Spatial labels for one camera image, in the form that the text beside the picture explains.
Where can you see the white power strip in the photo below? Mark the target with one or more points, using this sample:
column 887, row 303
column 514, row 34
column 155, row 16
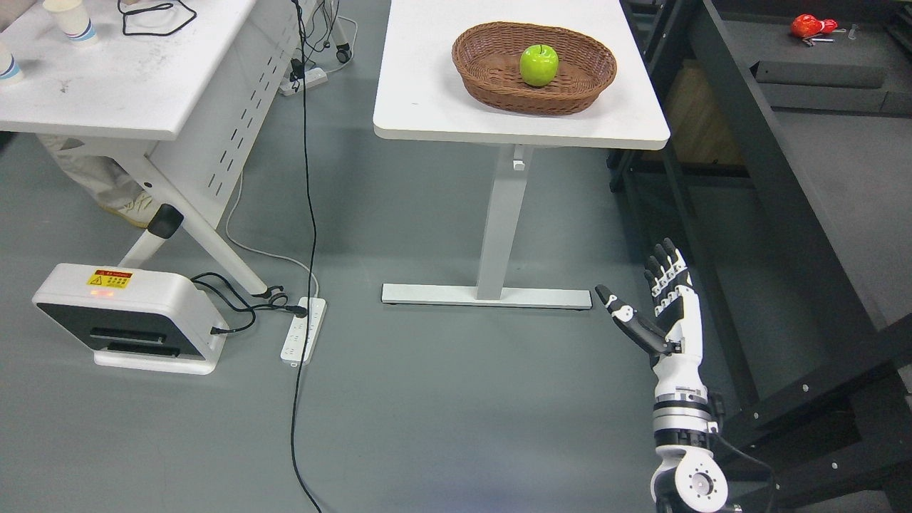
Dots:
column 293, row 84
column 301, row 336

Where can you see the white standing desk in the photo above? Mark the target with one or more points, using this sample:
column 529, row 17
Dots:
column 421, row 96

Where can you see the black metal shelf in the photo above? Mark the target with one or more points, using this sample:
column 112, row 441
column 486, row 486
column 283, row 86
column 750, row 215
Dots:
column 802, row 253

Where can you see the white folding table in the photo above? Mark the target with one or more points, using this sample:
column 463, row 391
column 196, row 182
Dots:
column 180, row 114

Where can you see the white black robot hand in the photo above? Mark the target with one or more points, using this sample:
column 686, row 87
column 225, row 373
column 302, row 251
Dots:
column 674, row 339

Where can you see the white box device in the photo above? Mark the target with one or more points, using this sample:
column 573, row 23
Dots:
column 134, row 318

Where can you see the green apple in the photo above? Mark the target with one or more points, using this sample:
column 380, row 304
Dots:
column 539, row 65

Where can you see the white power strip far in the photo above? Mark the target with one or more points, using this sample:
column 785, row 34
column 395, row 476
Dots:
column 293, row 84

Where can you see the person leg beige trousers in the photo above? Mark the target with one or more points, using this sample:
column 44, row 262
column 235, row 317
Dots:
column 104, row 180

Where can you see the white power strip near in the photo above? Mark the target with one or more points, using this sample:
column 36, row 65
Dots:
column 301, row 336

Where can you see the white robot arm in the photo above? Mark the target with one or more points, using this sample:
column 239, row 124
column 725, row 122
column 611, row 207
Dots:
column 688, row 478

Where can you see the brown wicker basket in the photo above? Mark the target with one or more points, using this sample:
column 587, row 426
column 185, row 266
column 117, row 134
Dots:
column 487, row 57

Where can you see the paper cup blue stripes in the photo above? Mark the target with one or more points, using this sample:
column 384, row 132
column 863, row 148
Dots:
column 72, row 18

